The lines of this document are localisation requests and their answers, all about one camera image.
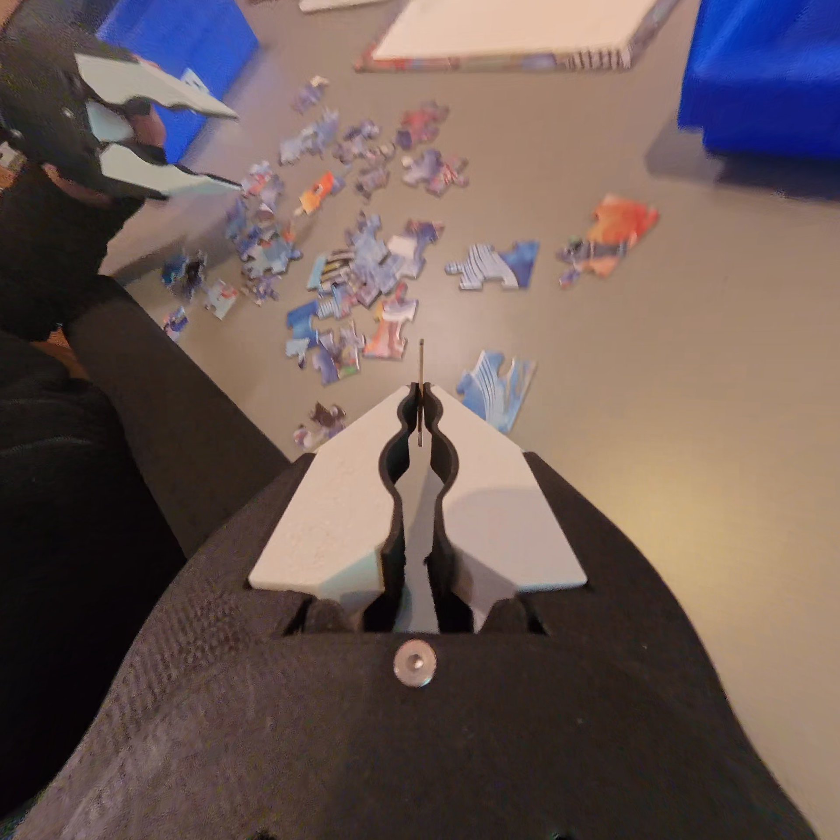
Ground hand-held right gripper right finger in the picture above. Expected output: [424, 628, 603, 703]
[423, 384, 588, 631]

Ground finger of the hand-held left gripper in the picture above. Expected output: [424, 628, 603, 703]
[74, 52, 239, 121]
[100, 143, 244, 198]

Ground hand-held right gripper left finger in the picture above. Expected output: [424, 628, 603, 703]
[248, 384, 421, 631]

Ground blue plastic bin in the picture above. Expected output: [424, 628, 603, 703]
[97, 0, 261, 165]

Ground single jigsaw puzzle piece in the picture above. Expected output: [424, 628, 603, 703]
[456, 350, 537, 435]

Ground pile of jigsaw puzzle pieces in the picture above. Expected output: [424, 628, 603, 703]
[161, 75, 660, 454]

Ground person's left forearm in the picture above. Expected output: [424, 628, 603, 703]
[0, 164, 145, 339]

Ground person's left hand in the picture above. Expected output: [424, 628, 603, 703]
[131, 105, 166, 147]

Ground dark perforated panel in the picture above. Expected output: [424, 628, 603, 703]
[66, 276, 293, 559]

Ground puzzle board with colourful border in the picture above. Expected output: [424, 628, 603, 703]
[354, 0, 681, 73]

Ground blue plastic object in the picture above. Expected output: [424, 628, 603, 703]
[678, 0, 840, 160]

